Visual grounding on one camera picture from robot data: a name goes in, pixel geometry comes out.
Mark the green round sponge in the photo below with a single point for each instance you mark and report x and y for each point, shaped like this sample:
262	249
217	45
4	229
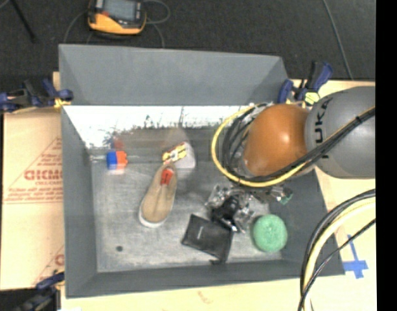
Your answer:
269	233

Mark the tan slip-on shoe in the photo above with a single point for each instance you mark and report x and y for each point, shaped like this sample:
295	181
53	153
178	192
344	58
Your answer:
159	199

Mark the blue and orange block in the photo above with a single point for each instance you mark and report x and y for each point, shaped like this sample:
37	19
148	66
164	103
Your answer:
116	160

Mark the brown cardboard board, red print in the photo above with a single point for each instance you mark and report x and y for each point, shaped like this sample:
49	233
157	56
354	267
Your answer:
29	206

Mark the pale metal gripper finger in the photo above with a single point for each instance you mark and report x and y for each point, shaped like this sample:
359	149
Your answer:
246	217
217	194

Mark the yellow and red packet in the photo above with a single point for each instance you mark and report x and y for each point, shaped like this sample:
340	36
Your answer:
177	154

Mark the black flat pouch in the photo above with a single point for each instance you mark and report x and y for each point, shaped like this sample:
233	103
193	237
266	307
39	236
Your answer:
206	236

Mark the grey metal bin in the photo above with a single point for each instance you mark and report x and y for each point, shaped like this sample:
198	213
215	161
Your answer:
127	206

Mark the small black object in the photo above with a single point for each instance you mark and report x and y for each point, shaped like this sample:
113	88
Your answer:
225	207

